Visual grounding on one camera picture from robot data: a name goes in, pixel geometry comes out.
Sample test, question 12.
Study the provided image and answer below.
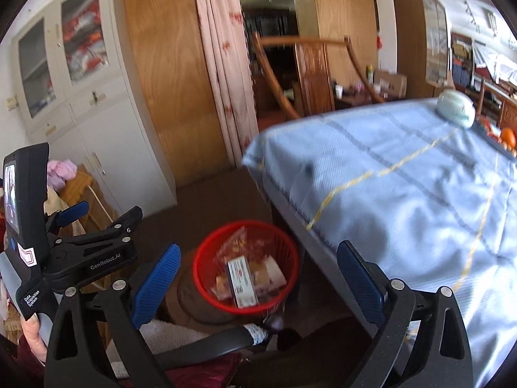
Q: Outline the pink floral curtain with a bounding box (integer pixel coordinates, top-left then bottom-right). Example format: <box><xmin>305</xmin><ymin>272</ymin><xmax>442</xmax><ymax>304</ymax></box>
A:
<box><xmin>191</xmin><ymin>0</ymin><xmax>261</xmax><ymax>168</ymax></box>

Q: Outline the carved wooden chair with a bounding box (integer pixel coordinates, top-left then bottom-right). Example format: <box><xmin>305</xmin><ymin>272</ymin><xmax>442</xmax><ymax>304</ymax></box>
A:
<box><xmin>250</xmin><ymin>32</ymin><xmax>386</xmax><ymax>120</ymax></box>

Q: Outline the white fluffy towel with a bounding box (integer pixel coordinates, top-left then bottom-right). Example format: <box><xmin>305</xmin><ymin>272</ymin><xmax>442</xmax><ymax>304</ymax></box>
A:
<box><xmin>139</xmin><ymin>319</ymin><xmax>211</xmax><ymax>356</ymax></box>

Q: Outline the pink cloth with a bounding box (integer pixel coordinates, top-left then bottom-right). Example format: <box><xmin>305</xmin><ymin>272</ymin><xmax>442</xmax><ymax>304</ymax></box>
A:
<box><xmin>47</xmin><ymin>159</ymin><xmax>78</xmax><ymax>190</ymax></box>

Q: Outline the blue striped tablecloth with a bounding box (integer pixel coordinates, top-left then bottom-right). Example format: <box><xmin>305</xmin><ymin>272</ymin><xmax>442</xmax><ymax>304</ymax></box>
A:
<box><xmin>241</xmin><ymin>98</ymin><xmax>517</xmax><ymax>388</ymax></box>

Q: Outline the person's left hand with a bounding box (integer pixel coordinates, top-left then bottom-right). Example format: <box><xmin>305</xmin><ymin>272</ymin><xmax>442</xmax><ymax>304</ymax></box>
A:
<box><xmin>19</xmin><ymin>314</ymin><xmax>48</xmax><ymax>363</ymax></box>

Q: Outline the white ceramic lidded jar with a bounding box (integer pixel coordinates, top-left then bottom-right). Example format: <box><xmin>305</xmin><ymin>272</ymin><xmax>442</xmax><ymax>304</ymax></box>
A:
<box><xmin>435</xmin><ymin>90</ymin><xmax>476</xmax><ymax>129</ymax></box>

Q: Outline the blue white fruit plate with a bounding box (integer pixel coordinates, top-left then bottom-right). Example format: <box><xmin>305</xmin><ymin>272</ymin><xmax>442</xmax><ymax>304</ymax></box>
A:
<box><xmin>476</xmin><ymin>116</ymin><xmax>517</xmax><ymax>158</ymax></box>

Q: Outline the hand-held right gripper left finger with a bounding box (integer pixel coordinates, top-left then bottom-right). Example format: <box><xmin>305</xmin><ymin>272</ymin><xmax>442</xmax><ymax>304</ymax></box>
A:
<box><xmin>43</xmin><ymin>243</ymin><xmax>182</xmax><ymax>388</ymax></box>

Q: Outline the black chair armrest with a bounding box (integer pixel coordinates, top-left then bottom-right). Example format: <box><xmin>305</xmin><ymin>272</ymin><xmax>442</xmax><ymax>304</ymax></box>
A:
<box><xmin>153</xmin><ymin>323</ymin><xmax>283</xmax><ymax>372</ymax></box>

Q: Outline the light wooden wardrobe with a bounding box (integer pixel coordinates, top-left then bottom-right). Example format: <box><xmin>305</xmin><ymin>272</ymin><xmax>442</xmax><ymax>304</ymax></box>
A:
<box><xmin>291</xmin><ymin>0</ymin><xmax>378</xmax><ymax>102</ymax></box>

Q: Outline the white glass door cabinet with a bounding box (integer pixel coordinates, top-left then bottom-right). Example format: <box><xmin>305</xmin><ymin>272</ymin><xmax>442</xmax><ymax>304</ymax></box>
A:
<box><xmin>12</xmin><ymin>0</ymin><xmax>178</xmax><ymax>221</ymax></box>

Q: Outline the glass door wooden cabinet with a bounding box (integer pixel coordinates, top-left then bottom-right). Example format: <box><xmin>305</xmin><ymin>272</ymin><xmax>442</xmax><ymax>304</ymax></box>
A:
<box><xmin>390</xmin><ymin>0</ymin><xmax>451</xmax><ymax>98</ymax></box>

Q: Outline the light wooden door panel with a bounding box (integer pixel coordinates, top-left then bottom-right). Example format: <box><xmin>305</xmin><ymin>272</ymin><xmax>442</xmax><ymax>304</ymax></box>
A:
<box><xmin>121</xmin><ymin>0</ymin><xmax>229</xmax><ymax>189</ymax></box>

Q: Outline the pink printed plastic bag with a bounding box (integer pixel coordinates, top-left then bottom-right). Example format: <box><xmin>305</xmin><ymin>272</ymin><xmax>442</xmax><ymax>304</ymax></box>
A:
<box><xmin>214</xmin><ymin>226</ymin><xmax>248</xmax><ymax>263</ymax></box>

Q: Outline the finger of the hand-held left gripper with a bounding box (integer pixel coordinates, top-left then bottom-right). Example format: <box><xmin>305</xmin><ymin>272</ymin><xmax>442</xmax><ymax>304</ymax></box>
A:
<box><xmin>46</xmin><ymin>200</ymin><xmax>90</xmax><ymax>236</ymax></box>
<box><xmin>49</xmin><ymin>206</ymin><xmax>144</xmax><ymax>249</ymax></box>

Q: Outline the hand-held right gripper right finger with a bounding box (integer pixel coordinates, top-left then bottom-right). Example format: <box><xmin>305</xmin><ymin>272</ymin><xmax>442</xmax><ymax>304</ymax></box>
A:
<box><xmin>337</xmin><ymin>240</ymin><xmax>474</xmax><ymax>388</ymax></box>

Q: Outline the red mesh wastebasket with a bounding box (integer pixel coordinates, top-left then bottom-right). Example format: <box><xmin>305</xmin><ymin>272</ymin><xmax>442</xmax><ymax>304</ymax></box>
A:
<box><xmin>193</xmin><ymin>221</ymin><xmax>300</xmax><ymax>315</ymax></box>

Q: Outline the hanging white cloth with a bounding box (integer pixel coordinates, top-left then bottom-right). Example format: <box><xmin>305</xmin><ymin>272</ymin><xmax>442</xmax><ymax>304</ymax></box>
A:
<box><xmin>472</xmin><ymin>42</ymin><xmax>517</xmax><ymax>85</ymax></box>

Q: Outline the cardboard box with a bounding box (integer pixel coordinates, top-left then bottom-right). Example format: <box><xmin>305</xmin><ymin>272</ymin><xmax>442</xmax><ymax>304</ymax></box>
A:
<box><xmin>374</xmin><ymin>70</ymin><xmax>408</xmax><ymax>98</ymax></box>

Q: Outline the white medicine box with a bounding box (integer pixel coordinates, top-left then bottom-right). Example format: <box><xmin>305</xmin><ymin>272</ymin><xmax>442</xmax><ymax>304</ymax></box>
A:
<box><xmin>227</xmin><ymin>256</ymin><xmax>259</xmax><ymax>308</ymax></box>

